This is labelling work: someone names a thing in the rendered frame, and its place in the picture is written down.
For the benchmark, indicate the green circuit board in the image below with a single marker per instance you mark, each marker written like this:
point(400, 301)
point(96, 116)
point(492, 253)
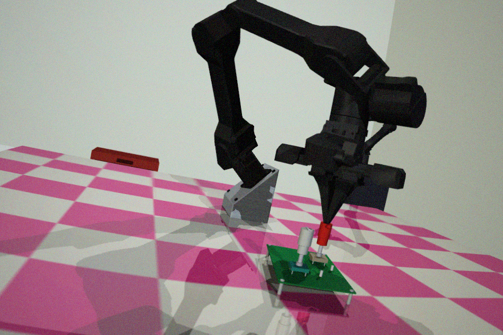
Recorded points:
point(308, 269)

